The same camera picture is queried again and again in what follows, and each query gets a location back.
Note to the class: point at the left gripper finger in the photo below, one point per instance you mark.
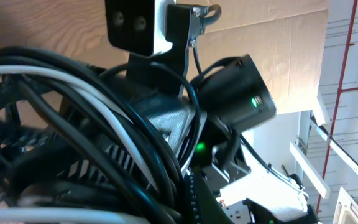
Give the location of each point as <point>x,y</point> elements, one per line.
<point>25,152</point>

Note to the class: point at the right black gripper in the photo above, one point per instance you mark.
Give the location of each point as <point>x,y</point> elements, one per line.
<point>174,108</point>

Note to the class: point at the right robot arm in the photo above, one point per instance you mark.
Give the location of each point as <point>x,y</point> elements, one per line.
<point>233,91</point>

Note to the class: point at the cardboard box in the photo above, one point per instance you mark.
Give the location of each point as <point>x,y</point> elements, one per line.
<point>285,39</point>

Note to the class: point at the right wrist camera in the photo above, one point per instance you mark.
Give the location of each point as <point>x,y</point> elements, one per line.
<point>147,28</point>

